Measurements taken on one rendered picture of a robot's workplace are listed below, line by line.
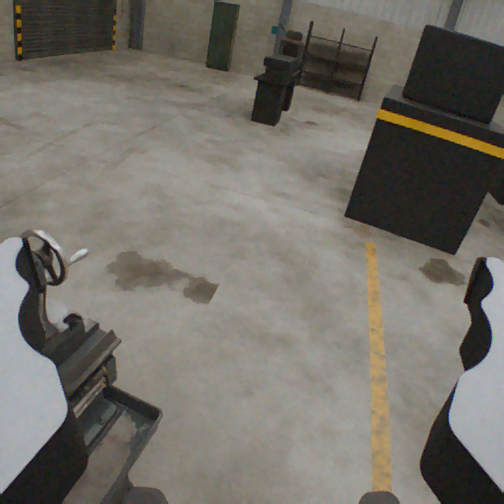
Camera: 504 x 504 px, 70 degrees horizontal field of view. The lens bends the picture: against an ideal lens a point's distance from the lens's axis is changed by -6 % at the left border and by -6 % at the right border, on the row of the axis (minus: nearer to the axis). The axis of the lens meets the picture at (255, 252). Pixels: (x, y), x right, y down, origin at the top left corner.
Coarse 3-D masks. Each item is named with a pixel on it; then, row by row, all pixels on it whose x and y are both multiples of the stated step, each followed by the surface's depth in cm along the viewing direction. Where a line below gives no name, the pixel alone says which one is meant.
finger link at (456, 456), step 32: (480, 288) 10; (480, 320) 8; (480, 352) 8; (480, 384) 6; (448, 416) 6; (480, 416) 6; (448, 448) 6; (480, 448) 5; (448, 480) 6; (480, 480) 5
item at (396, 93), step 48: (432, 48) 331; (480, 48) 316; (384, 96) 335; (432, 96) 350; (480, 96) 334; (384, 144) 350; (432, 144) 334; (480, 144) 318; (384, 192) 370; (432, 192) 353; (480, 192) 336; (432, 240) 373
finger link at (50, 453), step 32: (0, 256) 9; (32, 256) 10; (0, 288) 8; (32, 288) 10; (0, 320) 7; (32, 320) 8; (0, 352) 6; (32, 352) 7; (0, 384) 6; (32, 384) 6; (0, 416) 5; (32, 416) 5; (64, 416) 6; (0, 448) 5; (32, 448) 5; (64, 448) 6; (0, 480) 5; (32, 480) 5; (64, 480) 6
